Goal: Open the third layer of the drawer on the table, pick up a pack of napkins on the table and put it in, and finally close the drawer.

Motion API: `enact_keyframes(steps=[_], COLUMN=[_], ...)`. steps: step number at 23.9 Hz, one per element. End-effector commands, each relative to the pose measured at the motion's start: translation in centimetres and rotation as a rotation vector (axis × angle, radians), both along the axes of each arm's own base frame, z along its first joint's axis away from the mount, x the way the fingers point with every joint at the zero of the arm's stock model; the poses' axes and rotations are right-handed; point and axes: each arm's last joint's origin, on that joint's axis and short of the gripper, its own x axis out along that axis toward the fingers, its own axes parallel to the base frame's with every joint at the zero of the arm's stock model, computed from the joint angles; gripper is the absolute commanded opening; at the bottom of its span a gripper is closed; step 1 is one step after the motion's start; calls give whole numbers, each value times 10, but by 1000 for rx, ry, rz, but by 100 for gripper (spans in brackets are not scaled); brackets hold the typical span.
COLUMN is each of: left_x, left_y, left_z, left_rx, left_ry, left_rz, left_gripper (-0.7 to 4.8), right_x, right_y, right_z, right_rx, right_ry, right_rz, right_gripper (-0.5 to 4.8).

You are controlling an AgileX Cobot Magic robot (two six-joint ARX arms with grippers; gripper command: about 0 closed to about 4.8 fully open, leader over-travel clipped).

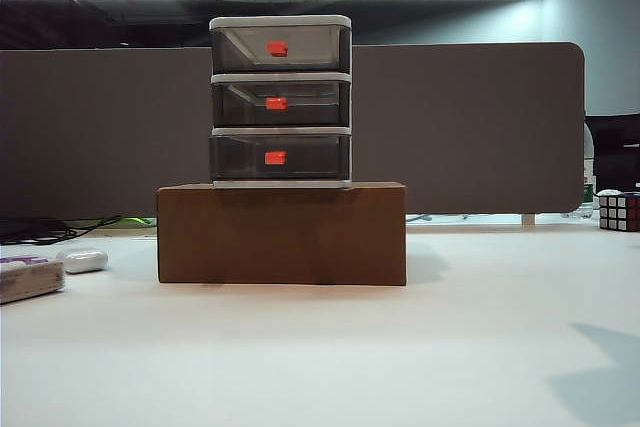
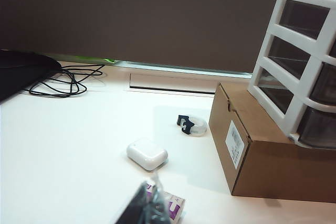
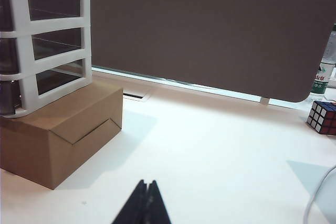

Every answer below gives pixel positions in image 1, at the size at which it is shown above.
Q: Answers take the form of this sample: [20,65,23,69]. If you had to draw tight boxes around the grey translucent drawer red knob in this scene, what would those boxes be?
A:
[212,81,351,128]
[211,25,351,73]
[211,134,351,182]

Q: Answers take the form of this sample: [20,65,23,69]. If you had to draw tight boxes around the napkin pack purple print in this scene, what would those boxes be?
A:
[0,254,67,306]

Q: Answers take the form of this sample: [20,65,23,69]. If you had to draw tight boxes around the brown cardboard box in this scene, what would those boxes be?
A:
[156,181,408,288]

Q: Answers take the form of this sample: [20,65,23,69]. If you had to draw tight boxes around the grey desk partition panel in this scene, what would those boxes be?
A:
[0,41,588,221]

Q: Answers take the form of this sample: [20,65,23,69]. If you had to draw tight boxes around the white earbuds case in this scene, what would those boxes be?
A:
[55,248,110,275]

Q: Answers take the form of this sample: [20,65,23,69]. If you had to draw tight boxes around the clear bottle green label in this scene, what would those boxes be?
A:
[559,121,599,219]

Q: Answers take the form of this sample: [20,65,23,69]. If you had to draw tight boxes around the black monitor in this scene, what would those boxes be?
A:
[584,114,640,196]

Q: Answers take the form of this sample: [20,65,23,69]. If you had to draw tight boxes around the black rubik's cube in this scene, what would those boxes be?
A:
[594,188,640,234]

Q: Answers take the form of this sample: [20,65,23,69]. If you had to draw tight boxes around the white plastic drawer cabinet frame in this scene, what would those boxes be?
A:
[208,15,354,190]

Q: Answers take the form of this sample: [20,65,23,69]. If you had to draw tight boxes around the black desk cables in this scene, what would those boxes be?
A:
[0,215,123,247]

